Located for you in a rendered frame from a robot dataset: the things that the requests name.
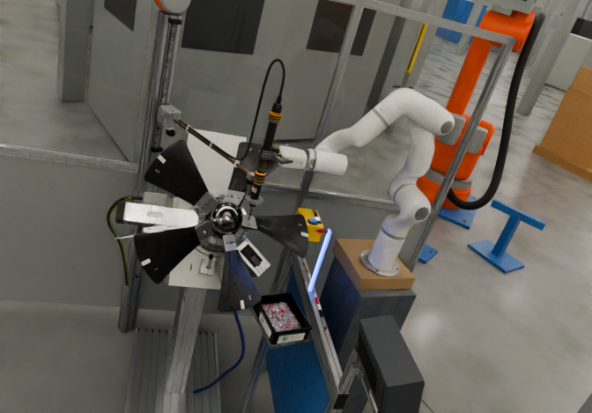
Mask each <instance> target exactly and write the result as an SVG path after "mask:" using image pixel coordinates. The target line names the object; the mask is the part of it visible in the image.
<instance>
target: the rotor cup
mask: <svg viewBox="0 0 592 413"><path fill-rule="evenodd" d="M226 215H229V216H230V219H229V220H226V219H225V216H226ZM207 219H209V221H210V224H211V229H212V231H213V235H212V236H213V237H214V238H217V239H221V240H222V235H229V234H233V235H234V234H235V233H237V232H238V231H239V229H240V226H241V224H242V220H243V215H242V212H241V209H240V208H239V207H238V206H237V205H236V204H234V203H229V202H225V203H218V204H217V206H216V208H215V209H213V210H212V211H211V212H210V213H209V214H208V215H205V218H204V221H205V220H207ZM212 225H214V226H212ZM230 232H231V233H230ZM228 233H229V234H228Z"/></svg>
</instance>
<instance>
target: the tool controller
mask: <svg viewBox="0 0 592 413"><path fill-rule="evenodd" d="M352 366H353V368H359V371H357V372H356V376H357V379H360V378H362V379H363V381H364V383H365V386H366V391H367V392H368V395H369V398H370V401H371V403H372V405H373V408H374V412H375V413H419V407H420V403H421V398H422V393H423V388H424V386H425V381H424V378H423V376H422V374H421V372H420V370H419V369H418V366H417V364H416V362H415V360H414V358H413V356H412V355H411V352H410V350H409V348H408V346H407V344H406V342H405V341H404V339H403V336H402V334H401V332H400V330H399V328H398V326H397V325H396V322H395V320H394V318H393V316H392V315H388V316H381V317H374V318H368V319H361V320H359V338H358V348H357V359H356V361H352Z"/></svg>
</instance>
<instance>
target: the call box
mask: <svg viewBox="0 0 592 413"><path fill-rule="evenodd" d="M297 214H301V215H303V216H304V218H305V219H306V222H307V229H308V241H313V242H319V241H320V238H321V236H322V233H318V232H317V231H316V230H319V229H322V230H323V228H324V227H323V224H322V223H321V224H318V222H317V224H311V223H310V222H309V221H308V220H309V219H310V218H315V214H314V213H313V211H312V210H311V209H304V208H298V210H297V213H296V215H297Z"/></svg>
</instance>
